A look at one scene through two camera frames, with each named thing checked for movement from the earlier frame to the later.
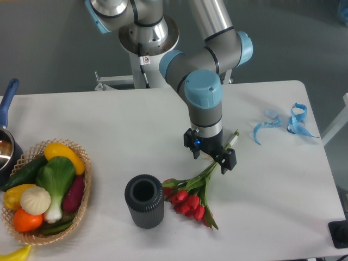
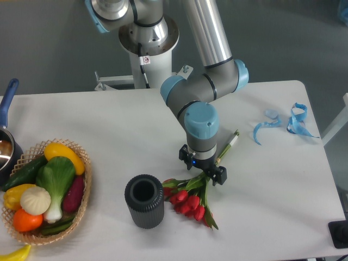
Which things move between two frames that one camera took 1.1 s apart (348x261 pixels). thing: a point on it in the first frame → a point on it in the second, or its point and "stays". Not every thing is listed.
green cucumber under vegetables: (56, 228) stays
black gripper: (225, 157) → (218, 174)
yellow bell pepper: (12, 196) stays
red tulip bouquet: (189, 197) stays
